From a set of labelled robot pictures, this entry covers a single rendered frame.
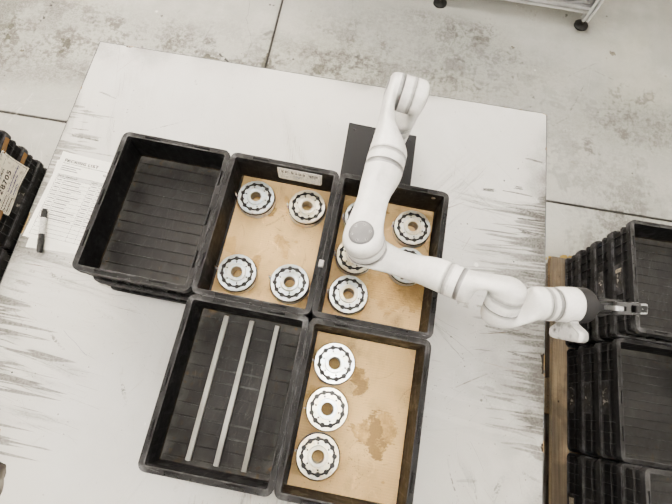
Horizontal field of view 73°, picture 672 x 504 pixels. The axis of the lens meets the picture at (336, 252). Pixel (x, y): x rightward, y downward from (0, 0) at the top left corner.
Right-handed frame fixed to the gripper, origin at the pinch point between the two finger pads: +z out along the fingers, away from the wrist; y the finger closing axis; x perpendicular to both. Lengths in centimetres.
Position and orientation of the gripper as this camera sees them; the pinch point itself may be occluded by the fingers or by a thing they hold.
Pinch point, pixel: (624, 307)
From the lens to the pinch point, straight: 117.9
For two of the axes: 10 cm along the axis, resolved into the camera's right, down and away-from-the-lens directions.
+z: 9.6, 0.7, 2.8
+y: -2.8, 0.3, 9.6
